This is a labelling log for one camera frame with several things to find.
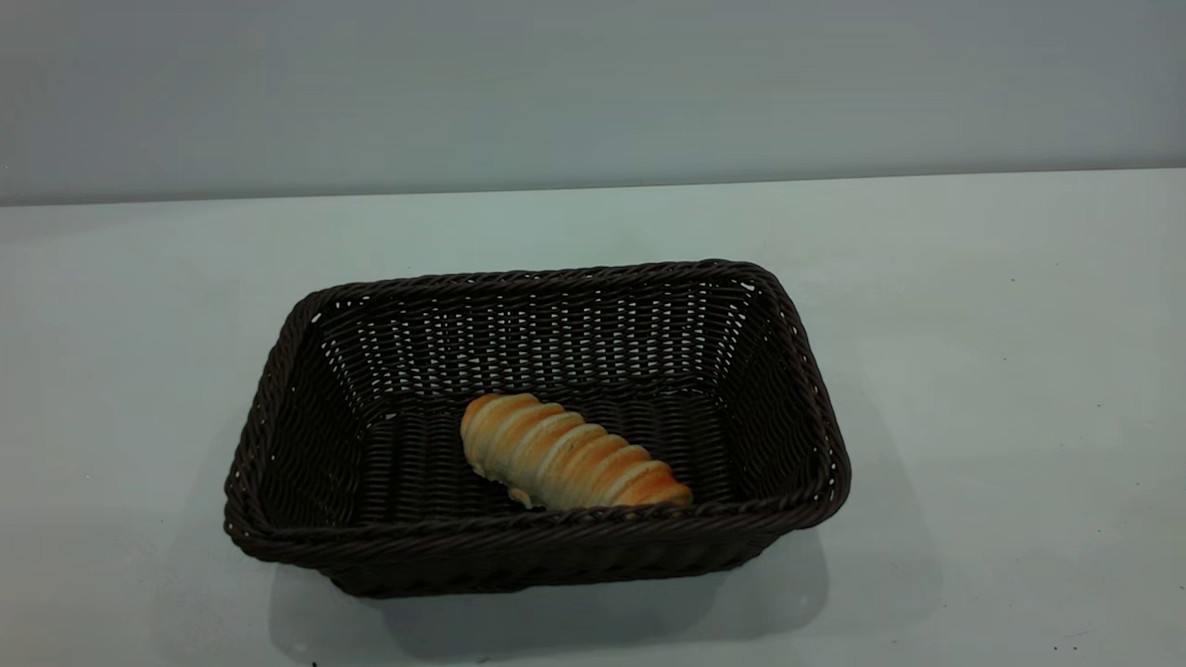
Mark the ridged golden bread roll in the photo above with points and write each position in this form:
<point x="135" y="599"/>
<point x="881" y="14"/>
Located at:
<point x="565" y="454"/>

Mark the dark brown woven basket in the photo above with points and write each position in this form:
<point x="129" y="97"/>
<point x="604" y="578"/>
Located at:
<point x="417" y="482"/>

